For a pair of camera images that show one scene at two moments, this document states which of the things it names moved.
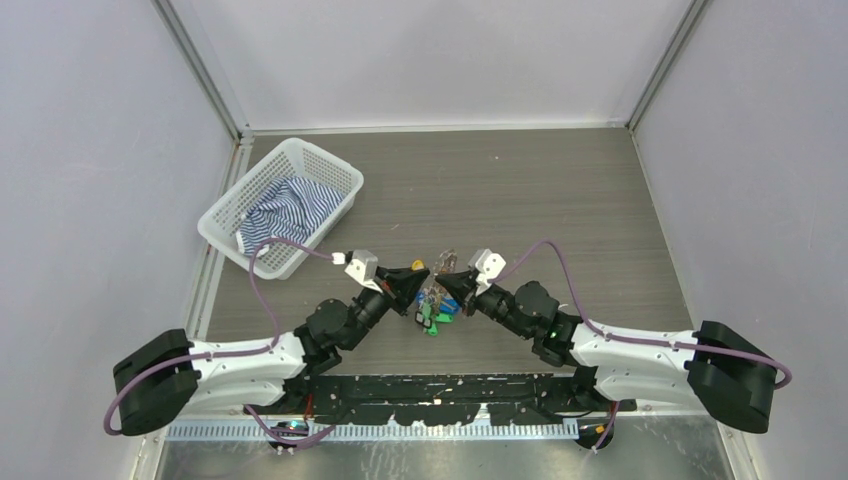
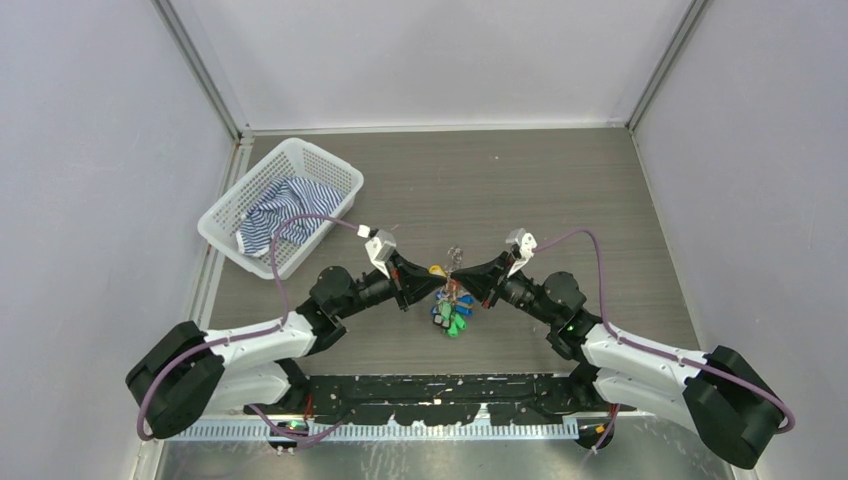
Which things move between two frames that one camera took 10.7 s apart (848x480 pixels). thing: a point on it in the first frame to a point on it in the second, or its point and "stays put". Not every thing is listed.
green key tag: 441,318 to 456,320
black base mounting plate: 414,400 stays put
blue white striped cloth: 292,208 stays put
